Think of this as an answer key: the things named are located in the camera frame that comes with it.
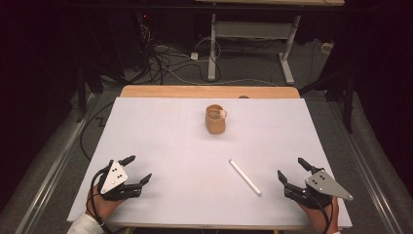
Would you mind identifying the black stand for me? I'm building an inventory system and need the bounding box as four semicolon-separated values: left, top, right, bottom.
75;13;108;124
298;0;358;135

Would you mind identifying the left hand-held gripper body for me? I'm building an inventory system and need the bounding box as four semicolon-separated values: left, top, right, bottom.
96;159;142;202

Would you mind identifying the tan pen holder cup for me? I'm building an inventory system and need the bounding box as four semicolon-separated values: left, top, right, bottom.
205;103;228;136

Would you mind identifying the wooden table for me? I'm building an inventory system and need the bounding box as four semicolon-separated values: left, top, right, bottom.
119;85;301;99

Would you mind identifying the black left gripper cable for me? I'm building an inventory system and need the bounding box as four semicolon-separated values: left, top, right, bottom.
85;161;115;234

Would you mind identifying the white sheet table cover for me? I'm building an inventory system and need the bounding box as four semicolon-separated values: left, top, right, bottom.
66;97;354;228

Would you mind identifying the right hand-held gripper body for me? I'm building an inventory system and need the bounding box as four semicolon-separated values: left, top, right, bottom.
283;168;355;210

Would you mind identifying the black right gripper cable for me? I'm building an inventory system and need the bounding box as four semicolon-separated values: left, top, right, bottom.
305;189;335;234

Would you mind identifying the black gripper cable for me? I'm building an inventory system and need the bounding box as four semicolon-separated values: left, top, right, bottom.
85;161;115;234
305;189;335;234

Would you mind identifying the tangle of floor cables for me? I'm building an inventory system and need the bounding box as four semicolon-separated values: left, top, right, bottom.
135;13;228;86

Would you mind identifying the person's left hand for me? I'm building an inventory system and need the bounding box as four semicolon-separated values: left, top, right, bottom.
85;183;126;223

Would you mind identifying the black floor cable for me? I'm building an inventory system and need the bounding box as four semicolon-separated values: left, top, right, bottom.
79;99;116;162

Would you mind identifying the person's right hand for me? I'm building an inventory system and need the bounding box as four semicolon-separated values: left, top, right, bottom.
297;194;340;234

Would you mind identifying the white metal desk frame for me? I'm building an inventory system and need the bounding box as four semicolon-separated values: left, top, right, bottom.
195;0;346;86

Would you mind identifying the white pen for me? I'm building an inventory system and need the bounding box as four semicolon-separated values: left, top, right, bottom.
228;158;263;197

